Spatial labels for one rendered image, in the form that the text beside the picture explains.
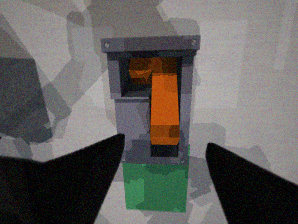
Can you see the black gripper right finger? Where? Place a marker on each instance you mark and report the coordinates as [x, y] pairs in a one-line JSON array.
[[248, 193]]

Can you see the orange l-shaped part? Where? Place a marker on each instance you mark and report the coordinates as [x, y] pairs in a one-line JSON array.
[[162, 74]]

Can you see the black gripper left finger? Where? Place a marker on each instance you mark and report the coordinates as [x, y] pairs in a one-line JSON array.
[[66, 190]]

